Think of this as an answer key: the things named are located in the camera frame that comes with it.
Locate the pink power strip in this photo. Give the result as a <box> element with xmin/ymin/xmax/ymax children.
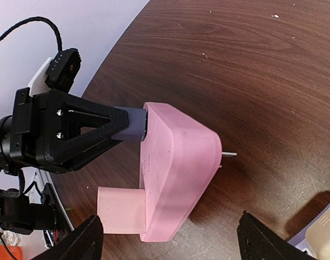
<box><xmin>140</xmin><ymin>102</ymin><xmax>223</xmax><ymax>243</ymax></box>

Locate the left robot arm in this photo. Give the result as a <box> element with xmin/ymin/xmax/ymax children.
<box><xmin>0</xmin><ymin>88</ymin><xmax>129</xmax><ymax>235</ymax></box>

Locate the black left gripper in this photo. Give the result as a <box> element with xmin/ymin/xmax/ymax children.
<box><xmin>12</xmin><ymin>87</ymin><xmax>129</xmax><ymax>172</ymax></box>

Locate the purple power strip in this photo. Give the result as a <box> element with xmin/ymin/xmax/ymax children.
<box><xmin>287</xmin><ymin>229</ymin><xmax>316</xmax><ymax>258</ymax></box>

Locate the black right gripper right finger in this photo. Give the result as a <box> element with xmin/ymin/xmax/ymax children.
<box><xmin>237</xmin><ymin>211</ymin><xmax>314</xmax><ymax>260</ymax></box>

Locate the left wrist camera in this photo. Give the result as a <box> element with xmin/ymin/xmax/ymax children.
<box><xmin>28</xmin><ymin>48</ymin><xmax>81</xmax><ymax>96</ymax></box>

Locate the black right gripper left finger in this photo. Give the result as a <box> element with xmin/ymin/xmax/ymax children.
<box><xmin>33</xmin><ymin>215</ymin><xmax>103</xmax><ymax>260</ymax></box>

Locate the pink small plug adapter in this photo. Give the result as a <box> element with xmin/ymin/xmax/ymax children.
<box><xmin>97</xmin><ymin>186</ymin><xmax>146</xmax><ymax>235</ymax></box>

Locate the beige patterned cube plug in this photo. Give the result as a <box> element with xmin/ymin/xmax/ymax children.
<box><xmin>305</xmin><ymin>203</ymin><xmax>330</xmax><ymax>259</ymax></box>

